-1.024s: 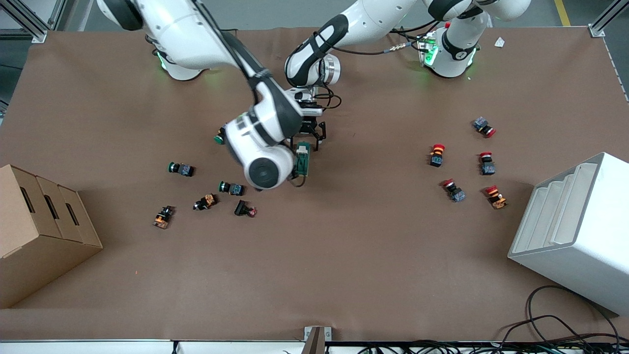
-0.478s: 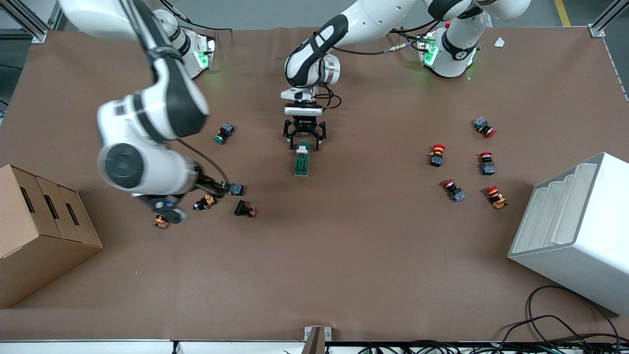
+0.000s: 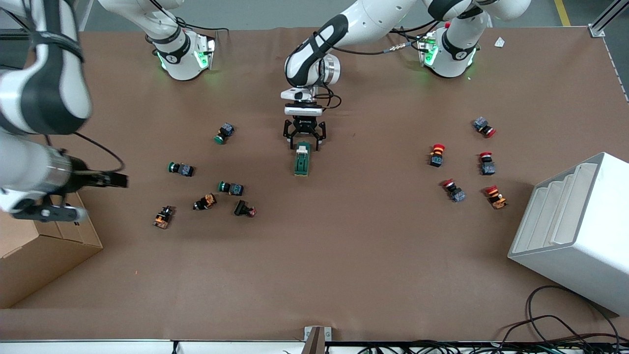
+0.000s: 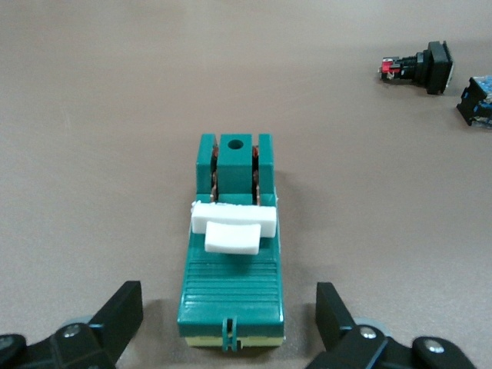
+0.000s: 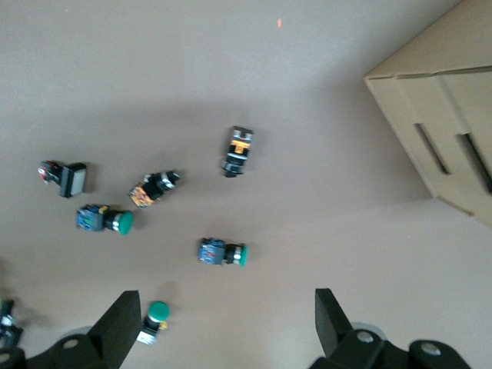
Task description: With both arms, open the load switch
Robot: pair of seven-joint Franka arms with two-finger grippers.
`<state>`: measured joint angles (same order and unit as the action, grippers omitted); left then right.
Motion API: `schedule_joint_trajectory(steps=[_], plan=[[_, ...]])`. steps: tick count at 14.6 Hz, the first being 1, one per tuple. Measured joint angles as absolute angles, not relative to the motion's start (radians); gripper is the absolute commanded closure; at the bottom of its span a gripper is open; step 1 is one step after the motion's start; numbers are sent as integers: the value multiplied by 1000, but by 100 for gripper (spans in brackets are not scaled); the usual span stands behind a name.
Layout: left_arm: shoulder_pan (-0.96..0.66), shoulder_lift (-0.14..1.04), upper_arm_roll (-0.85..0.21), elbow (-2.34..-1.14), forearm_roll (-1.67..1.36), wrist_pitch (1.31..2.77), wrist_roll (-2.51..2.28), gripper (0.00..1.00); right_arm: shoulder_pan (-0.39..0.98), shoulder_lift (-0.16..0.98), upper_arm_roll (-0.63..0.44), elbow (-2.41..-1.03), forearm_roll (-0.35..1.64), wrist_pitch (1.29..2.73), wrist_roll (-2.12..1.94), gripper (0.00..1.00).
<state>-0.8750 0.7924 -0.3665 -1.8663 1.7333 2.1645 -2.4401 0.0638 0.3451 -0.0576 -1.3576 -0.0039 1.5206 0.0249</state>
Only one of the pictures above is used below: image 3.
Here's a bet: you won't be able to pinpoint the grey aluminium frame profile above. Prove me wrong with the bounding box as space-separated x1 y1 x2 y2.
589 0 629 38

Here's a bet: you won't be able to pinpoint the looped black floor cable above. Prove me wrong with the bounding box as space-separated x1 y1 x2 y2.
501 285 629 351

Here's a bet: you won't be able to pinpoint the green load switch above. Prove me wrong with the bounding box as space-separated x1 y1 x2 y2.
293 141 312 177

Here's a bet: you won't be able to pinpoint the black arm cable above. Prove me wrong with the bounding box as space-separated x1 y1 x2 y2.
47 132 126 174
314 20 443 110

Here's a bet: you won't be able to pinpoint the white foam slotted tray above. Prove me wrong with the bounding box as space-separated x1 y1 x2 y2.
508 152 629 316

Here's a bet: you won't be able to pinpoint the tangled black cables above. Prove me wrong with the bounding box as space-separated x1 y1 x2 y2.
356 339 629 354

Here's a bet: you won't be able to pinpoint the grey metal table bracket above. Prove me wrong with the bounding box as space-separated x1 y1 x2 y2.
304 326 332 354

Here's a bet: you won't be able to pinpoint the brown cardboard box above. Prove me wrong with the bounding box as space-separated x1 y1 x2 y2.
0 192 104 309

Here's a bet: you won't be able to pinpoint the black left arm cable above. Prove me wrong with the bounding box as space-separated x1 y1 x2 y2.
314 20 443 110

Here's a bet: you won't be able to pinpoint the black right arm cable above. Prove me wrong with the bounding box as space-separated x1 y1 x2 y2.
47 132 126 174

